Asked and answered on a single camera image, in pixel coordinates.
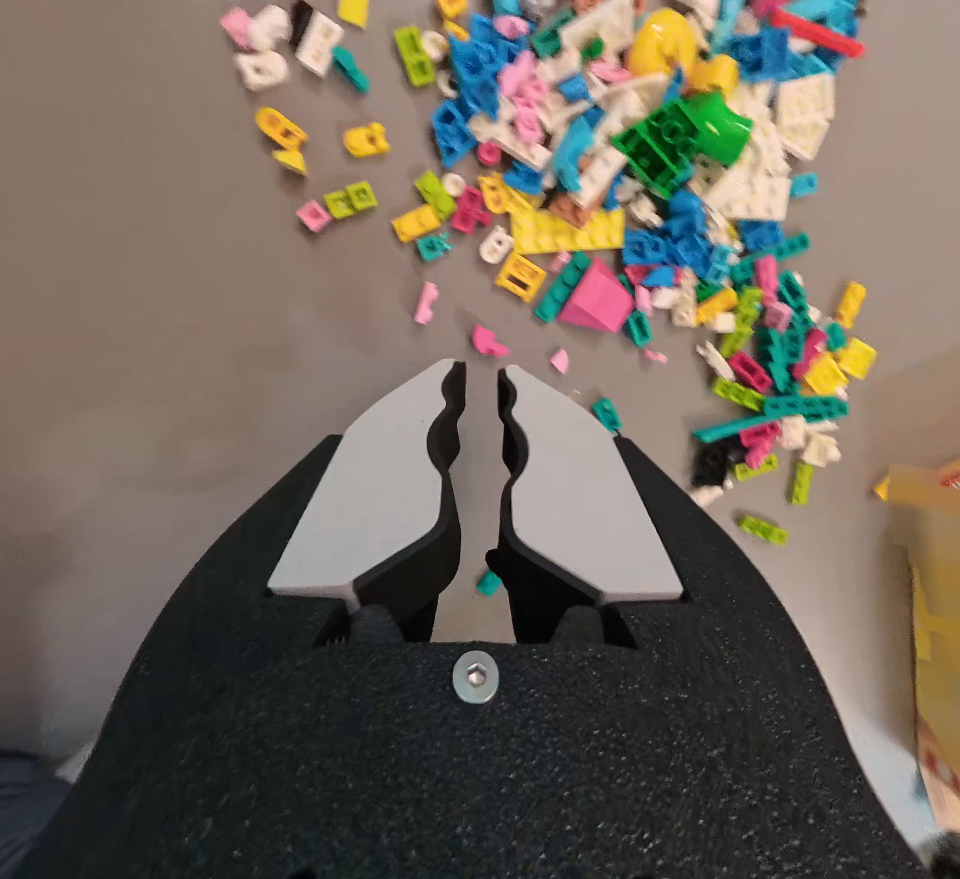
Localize yellow lego box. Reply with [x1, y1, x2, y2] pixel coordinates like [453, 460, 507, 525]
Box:
[875, 462, 960, 835]

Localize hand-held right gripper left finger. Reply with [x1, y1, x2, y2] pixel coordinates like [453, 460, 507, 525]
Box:
[267, 359, 469, 631]

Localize small colourful lego pieces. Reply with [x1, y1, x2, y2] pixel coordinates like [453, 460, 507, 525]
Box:
[218, 0, 880, 598]

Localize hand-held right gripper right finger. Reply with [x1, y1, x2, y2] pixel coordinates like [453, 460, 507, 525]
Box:
[492, 365, 684, 640]

